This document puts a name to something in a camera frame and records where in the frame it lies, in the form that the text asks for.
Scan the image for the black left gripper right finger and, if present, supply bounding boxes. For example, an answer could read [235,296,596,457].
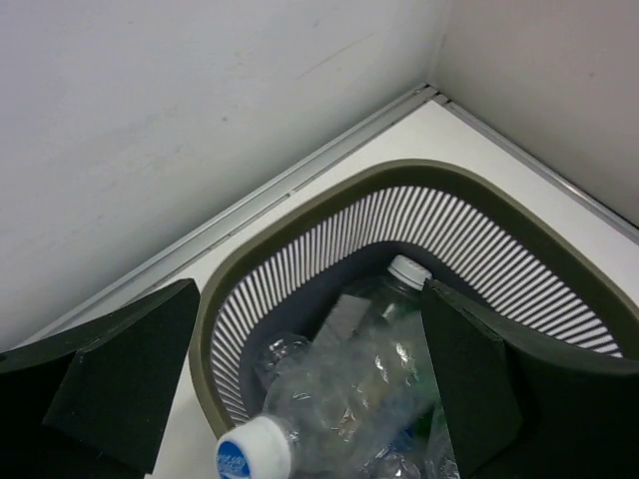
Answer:
[421,280,638,478]

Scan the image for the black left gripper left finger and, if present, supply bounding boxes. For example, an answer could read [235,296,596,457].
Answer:
[1,279,200,478]

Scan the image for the clear crushed bottle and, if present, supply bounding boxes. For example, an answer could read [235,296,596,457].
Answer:
[362,424,460,478]

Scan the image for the pineapple juice bottle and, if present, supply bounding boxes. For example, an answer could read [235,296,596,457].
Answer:
[312,254,433,351]

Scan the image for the grey mesh waste bin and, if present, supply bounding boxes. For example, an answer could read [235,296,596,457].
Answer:
[190,159,638,435]

